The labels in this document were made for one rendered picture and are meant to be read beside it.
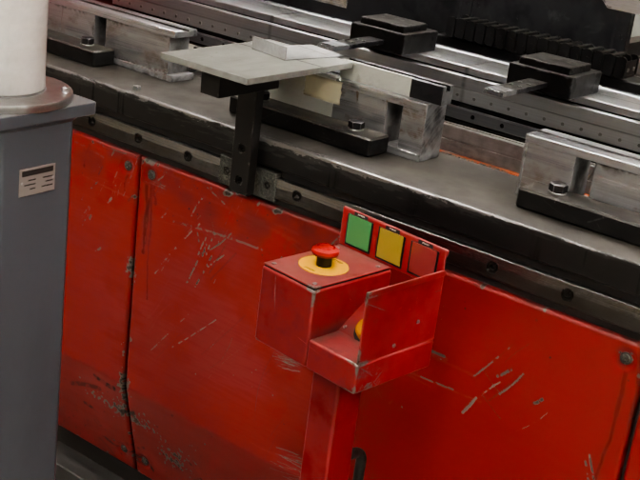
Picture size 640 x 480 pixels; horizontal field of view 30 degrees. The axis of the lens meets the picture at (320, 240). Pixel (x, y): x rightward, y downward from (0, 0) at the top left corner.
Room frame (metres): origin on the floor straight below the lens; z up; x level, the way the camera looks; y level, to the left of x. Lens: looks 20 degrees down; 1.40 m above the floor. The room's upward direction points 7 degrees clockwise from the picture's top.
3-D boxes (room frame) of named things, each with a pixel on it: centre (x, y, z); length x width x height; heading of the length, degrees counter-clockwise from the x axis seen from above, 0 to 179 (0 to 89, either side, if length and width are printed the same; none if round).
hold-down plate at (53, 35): (2.30, 0.57, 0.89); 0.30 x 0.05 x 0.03; 55
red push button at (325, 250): (1.57, -0.01, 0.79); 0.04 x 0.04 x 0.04
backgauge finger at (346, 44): (2.13, -0.04, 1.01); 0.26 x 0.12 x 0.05; 145
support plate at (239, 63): (1.88, 0.13, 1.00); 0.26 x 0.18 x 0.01; 145
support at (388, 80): (1.91, -0.06, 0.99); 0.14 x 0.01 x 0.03; 55
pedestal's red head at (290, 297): (1.55, -0.05, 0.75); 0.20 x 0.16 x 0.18; 47
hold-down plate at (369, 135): (1.93, 0.05, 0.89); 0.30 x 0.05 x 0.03; 55
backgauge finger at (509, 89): (1.94, -0.31, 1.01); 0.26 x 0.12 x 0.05; 145
